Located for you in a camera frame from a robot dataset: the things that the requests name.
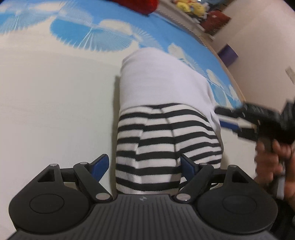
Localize black white striped shirt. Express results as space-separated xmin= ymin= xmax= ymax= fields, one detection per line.
xmin=115 ymin=47 xmax=223 ymax=195

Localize person right hand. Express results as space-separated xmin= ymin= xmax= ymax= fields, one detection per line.
xmin=254 ymin=140 xmax=294 ymax=208

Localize purple box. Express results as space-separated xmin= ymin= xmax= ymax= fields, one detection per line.
xmin=218 ymin=44 xmax=239 ymax=68

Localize dark red patterned bag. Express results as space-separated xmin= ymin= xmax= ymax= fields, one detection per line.
xmin=201 ymin=10 xmax=231 ymax=36

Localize yellow plush toys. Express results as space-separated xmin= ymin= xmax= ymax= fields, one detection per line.
xmin=171 ymin=0 xmax=207 ymax=18

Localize red folded blanket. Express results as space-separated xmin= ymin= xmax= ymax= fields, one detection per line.
xmin=113 ymin=0 xmax=159 ymax=15

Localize blue white patterned bedsheet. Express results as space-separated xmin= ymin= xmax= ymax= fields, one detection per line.
xmin=1 ymin=1 xmax=244 ymax=239

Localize wall socket plate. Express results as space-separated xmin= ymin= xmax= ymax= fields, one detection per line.
xmin=285 ymin=66 xmax=295 ymax=85

